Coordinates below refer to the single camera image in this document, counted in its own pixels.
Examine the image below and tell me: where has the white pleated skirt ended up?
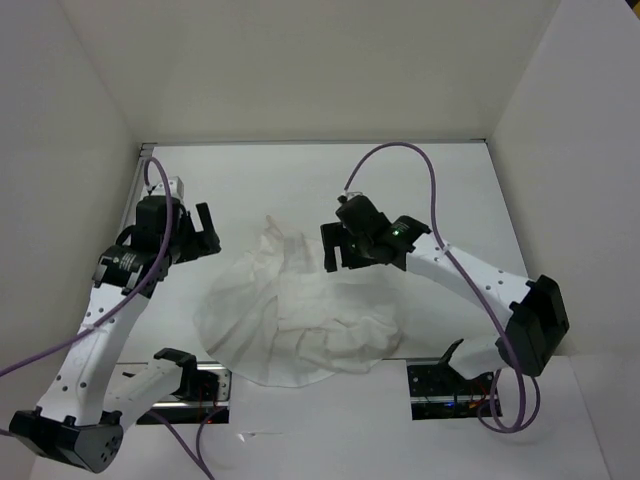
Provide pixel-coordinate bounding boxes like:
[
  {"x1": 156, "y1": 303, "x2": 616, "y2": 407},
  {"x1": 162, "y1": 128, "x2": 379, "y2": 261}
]
[{"x1": 193, "y1": 217, "x2": 406, "y2": 388}]

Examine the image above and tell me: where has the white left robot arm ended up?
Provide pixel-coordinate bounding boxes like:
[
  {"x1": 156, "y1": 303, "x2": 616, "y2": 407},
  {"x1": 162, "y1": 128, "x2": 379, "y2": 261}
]
[{"x1": 9, "y1": 195, "x2": 221, "y2": 473}]

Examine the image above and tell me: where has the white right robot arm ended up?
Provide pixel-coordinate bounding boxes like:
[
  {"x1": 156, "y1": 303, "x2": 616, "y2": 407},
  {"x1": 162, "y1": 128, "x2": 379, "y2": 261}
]
[{"x1": 320, "y1": 195, "x2": 569, "y2": 393}]

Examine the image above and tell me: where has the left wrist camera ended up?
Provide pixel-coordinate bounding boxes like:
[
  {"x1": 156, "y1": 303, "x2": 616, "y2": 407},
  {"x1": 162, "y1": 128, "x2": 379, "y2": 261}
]
[{"x1": 148, "y1": 176, "x2": 184, "y2": 201}]

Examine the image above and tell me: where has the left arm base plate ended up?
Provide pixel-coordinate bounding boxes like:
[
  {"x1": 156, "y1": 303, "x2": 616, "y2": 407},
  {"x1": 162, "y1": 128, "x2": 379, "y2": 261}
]
[{"x1": 150, "y1": 362, "x2": 232, "y2": 425}]

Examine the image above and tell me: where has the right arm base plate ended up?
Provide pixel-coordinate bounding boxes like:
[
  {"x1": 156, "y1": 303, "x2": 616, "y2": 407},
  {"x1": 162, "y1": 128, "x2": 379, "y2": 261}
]
[{"x1": 406, "y1": 359, "x2": 494, "y2": 421}]

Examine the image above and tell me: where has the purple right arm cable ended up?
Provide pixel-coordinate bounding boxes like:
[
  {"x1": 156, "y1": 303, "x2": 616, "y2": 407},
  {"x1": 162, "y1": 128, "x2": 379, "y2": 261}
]
[{"x1": 342, "y1": 142, "x2": 541, "y2": 433}]

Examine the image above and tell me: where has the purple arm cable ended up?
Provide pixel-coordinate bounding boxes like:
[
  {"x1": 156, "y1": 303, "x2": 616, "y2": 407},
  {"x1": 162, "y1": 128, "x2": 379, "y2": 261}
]
[
  {"x1": 342, "y1": 142, "x2": 541, "y2": 433},
  {"x1": 0, "y1": 156, "x2": 217, "y2": 480}
]

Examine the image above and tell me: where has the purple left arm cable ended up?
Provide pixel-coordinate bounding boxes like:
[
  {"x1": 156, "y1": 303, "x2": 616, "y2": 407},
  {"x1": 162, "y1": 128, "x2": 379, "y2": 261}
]
[{"x1": 0, "y1": 156, "x2": 217, "y2": 480}]

